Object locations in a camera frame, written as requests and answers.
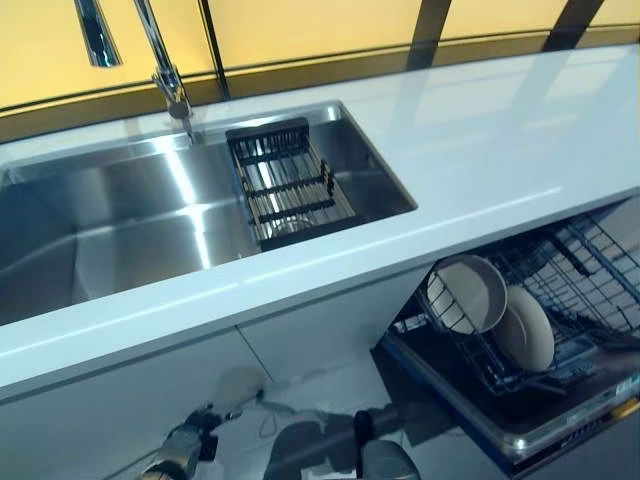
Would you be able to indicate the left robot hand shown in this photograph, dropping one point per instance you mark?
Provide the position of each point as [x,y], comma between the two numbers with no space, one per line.
[205,422]

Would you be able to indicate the deep cream ceramic plate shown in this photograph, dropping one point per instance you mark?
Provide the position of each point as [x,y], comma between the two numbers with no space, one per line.
[462,295]

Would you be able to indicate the shallow cream ceramic plate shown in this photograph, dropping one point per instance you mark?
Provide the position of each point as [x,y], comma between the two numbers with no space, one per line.
[530,335]

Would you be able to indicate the wide white cabinet door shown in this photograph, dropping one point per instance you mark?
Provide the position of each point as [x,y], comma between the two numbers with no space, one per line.
[100,400]

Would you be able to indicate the narrow white cabinet door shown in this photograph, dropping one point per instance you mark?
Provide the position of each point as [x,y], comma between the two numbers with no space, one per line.
[325,330]

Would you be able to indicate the right robot leg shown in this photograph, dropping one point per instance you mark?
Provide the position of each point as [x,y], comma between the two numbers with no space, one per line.
[385,455]

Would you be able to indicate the stainless steel sink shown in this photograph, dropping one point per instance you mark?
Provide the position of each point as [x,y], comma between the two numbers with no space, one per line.
[125,210]

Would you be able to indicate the black sink dish rack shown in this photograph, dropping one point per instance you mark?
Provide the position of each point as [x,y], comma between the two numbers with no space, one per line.
[290,200]

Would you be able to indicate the chrome kitchen faucet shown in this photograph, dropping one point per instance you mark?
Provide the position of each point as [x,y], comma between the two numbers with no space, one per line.
[162,55]

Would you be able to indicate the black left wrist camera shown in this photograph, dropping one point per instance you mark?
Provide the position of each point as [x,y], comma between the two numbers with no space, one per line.
[209,447]

